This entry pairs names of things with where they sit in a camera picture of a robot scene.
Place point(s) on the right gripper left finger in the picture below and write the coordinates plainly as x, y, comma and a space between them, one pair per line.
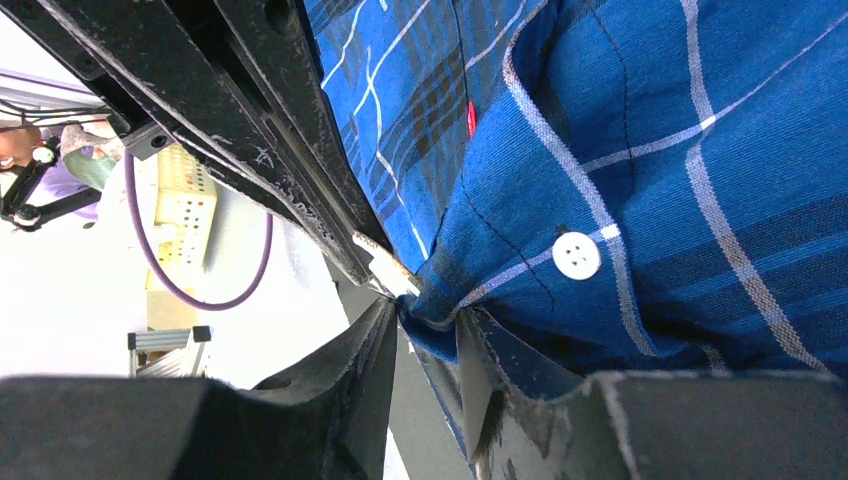
325, 417

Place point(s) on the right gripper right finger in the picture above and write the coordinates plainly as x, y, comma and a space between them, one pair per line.
526, 417

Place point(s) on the blue plaid shirt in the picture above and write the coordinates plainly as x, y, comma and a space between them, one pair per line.
624, 185

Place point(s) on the cream perforated box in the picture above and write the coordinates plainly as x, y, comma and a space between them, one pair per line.
183, 216

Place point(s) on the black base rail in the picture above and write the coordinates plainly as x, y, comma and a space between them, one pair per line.
235, 83

